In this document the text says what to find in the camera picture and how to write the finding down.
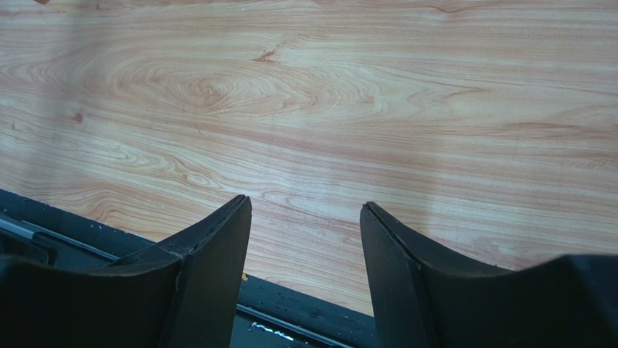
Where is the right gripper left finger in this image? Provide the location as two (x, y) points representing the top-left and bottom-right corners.
(0, 194), (253, 348)

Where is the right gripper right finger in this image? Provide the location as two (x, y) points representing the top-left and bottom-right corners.
(360, 202), (617, 347)

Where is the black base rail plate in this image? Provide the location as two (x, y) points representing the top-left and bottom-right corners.
(0, 188), (380, 348)

